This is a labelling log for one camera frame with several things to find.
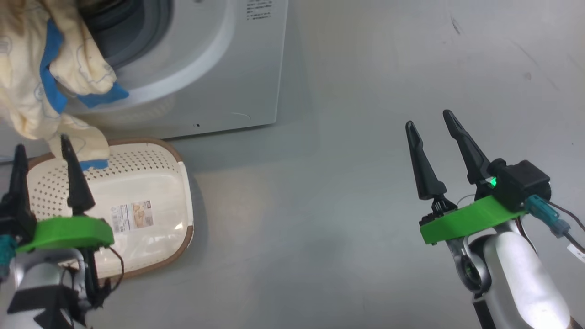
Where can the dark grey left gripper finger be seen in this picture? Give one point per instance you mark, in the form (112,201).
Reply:
(77,192)
(22,183)

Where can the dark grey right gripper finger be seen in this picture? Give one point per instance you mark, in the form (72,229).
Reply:
(473,160)
(425,178)

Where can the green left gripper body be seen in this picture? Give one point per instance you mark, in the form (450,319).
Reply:
(68,233)

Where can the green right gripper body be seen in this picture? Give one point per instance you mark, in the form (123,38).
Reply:
(466,219)

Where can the white front-load washing machine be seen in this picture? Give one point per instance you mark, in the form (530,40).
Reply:
(205,68)

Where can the paper basket label sticker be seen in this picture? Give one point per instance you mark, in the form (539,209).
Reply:
(132,217)

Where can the cream perforated laundry basket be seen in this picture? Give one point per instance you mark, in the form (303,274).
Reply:
(151,173)

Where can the white drain filter flap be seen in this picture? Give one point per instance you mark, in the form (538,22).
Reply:
(219,121)

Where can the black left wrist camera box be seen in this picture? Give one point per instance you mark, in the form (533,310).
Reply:
(9,219)

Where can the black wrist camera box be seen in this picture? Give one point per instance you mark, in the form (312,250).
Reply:
(521,183)
(9,219)

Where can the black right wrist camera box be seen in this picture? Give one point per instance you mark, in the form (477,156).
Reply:
(521,183)

